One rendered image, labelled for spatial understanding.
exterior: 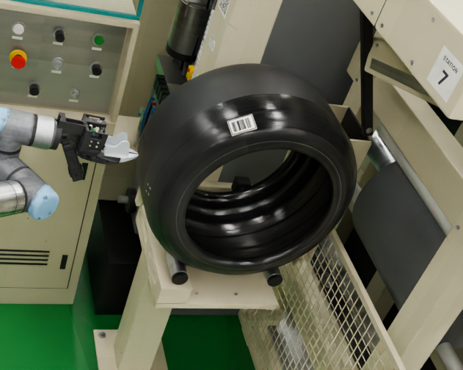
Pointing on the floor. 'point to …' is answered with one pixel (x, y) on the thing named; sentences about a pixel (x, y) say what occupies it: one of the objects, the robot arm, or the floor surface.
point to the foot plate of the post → (103, 346)
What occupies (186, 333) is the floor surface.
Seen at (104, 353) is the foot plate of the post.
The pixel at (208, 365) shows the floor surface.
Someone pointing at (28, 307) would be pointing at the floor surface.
